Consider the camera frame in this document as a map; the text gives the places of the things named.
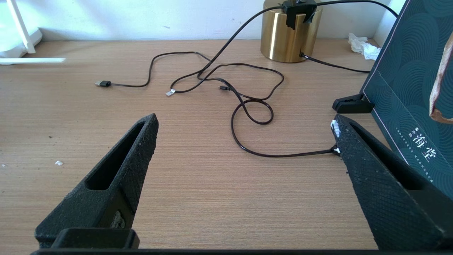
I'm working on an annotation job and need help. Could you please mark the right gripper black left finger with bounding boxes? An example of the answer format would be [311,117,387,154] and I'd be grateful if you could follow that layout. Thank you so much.
[34,113,159,248]

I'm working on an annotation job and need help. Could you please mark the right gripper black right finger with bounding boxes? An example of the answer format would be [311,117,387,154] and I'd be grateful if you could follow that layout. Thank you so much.
[331,114,453,250]

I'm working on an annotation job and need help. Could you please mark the white router with antennas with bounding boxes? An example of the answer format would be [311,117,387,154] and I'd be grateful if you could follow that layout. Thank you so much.
[0,0,67,65]

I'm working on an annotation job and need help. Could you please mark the black clip stand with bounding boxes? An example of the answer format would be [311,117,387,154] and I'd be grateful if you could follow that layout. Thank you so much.
[332,93,375,114]

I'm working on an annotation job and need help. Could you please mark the crumpled white tissue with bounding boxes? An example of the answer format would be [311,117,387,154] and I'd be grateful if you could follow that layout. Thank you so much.
[348,33,381,61]

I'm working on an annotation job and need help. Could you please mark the brass desk lamp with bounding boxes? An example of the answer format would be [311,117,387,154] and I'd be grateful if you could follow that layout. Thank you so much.
[260,0,322,63]

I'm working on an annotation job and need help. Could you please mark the black clip on lamp base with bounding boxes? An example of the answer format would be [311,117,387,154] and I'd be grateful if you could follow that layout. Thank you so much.
[282,0,317,30]

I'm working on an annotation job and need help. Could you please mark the black USB cable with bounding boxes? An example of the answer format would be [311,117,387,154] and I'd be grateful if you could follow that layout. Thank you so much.
[94,51,274,125]

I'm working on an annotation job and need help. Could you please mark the black lamp power cable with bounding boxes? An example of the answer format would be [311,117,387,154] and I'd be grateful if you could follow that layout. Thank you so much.
[197,0,398,158]

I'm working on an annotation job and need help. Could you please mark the black cable with silver tip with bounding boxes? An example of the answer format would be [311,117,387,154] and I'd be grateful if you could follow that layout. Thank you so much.
[165,63,285,101]

